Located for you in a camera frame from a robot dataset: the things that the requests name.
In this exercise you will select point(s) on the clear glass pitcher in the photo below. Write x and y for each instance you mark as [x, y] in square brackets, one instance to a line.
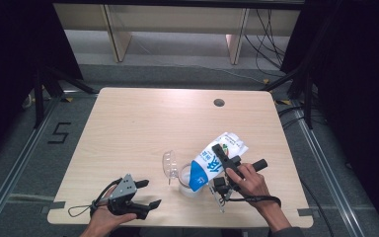
[186, 191]

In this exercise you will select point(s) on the black metal stand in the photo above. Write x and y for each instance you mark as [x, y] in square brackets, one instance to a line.
[308, 102]
[38, 98]

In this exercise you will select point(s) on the white and blue salt bag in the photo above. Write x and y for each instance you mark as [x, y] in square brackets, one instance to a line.
[210, 164]

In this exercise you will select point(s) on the beige wooden desk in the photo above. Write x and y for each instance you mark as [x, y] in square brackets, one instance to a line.
[177, 18]

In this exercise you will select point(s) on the yellow black floor marker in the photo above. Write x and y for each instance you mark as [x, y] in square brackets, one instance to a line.
[283, 102]

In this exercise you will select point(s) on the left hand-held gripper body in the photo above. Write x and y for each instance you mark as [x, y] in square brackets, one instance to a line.
[123, 188]

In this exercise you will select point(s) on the person's right hand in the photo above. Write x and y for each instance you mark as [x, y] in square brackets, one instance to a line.
[251, 184]

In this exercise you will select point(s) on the grey tape strip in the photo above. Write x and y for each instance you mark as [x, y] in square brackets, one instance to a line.
[56, 205]
[306, 212]

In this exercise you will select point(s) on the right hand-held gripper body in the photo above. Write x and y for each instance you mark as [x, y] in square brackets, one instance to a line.
[220, 186]

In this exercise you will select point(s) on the black curtain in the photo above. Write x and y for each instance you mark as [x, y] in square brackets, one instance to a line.
[10, 65]
[358, 82]

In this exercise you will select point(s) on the person's left hand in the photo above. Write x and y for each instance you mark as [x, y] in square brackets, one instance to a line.
[106, 222]

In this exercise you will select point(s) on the metal floor rail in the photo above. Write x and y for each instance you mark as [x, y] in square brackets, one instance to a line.
[325, 164]
[16, 164]

